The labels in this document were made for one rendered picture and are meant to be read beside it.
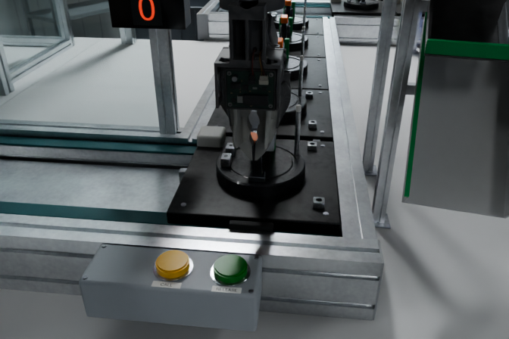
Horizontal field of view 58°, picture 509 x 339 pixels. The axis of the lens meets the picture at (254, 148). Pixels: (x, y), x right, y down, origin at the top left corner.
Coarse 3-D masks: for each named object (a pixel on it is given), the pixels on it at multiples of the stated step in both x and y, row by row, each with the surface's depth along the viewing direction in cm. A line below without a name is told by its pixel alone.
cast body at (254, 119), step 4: (252, 112) 66; (256, 112) 66; (248, 116) 66; (252, 116) 66; (256, 116) 66; (252, 120) 67; (256, 120) 67; (252, 124) 67; (256, 124) 67; (252, 128) 67; (256, 128) 67; (272, 140) 66; (272, 144) 67; (268, 148) 67; (272, 148) 67
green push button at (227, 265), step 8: (224, 256) 55; (232, 256) 55; (216, 264) 54; (224, 264) 54; (232, 264) 54; (240, 264) 54; (216, 272) 53; (224, 272) 53; (232, 272) 53; (240, 272) 53; (224, 280) 53; (232, 280) 53; (240, 280) 53
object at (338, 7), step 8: (336, 0) 194; (352, 0) 188; (360, 0) 185; (368, 0) 188; (336, 8) 183; (344, 8) 183; (352, 8) 182; (360, 8) 181; (368, 8) 181; (376, 8) 183
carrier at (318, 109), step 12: (300, 60) 93; (300, 72) 94; (300, 84) 95; (300, 96) 96; (324, 96) 101; (216, 108) 95; (288, 108) 91; (312, 108) 95; (324, 108) 95; (216, 120) 90; (228, 120) 90; (288, 120) 90; (324, 120) 90; (228, 132) 86; (276, 132) 85; (288, 132) 85; (300, 132) 85; (312, 132) 85; (324, 132) 85
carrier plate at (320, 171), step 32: (192, 160) 76; (320, 160) 76; (192, 192) 68; (224, 192) 68; (288, 192) 68; (320, 192) 68; (192, 224) 64; (224, 224) 63; (288, 224) 62; (320, 224) 62
